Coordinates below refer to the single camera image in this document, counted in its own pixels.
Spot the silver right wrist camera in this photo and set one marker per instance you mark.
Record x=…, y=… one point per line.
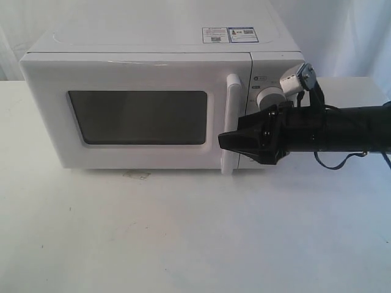
x=300, y=77

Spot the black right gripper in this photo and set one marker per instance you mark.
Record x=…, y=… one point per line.
x=283, y=129

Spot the upper white control knob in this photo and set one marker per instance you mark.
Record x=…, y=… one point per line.
x=269, y=97

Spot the blue red info sticker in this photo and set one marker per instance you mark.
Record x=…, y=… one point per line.
x=242, y=35

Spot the white microwave door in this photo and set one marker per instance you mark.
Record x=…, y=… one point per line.
x=140, y=110

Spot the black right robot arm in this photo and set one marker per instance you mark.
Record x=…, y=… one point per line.
x=357, y=129

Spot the white microwave oven body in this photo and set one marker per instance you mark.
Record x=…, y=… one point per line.
x=272, y=56

